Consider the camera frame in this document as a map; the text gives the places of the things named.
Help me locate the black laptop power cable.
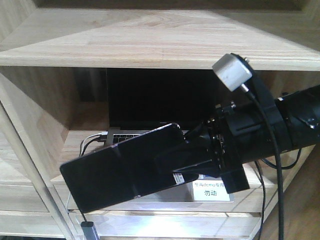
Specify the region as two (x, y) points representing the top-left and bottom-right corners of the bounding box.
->
(253, 159), (266, 240)

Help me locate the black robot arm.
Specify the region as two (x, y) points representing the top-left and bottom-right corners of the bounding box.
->
(155, 86), (320, 194)

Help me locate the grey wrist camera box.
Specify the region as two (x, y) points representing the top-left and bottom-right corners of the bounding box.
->
(212, 53), (253, 92)

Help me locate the grey usb hub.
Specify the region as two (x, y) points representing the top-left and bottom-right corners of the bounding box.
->
(80, 221), (100, 240)

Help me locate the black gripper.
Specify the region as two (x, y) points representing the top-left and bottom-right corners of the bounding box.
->
(154, 101), (288, 194)

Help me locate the silver laptop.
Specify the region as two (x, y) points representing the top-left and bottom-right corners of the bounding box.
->
(106, 68), (218, 145)

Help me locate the wooden shelf desk unit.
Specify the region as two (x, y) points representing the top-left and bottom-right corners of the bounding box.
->
(0, 0), (320, 240)

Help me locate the black braided camera cable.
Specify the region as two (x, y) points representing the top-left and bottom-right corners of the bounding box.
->
(231, 53), (303, 240)

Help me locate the black smartphone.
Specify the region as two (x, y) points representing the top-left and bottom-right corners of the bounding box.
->
(59, 123), (198, 213)

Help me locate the white laptop usb cable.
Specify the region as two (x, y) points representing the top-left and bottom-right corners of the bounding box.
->
(66, 131), (109, 213)

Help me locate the black laptop usb cable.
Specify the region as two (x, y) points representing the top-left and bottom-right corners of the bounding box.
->
(79, 137), (105, 223)

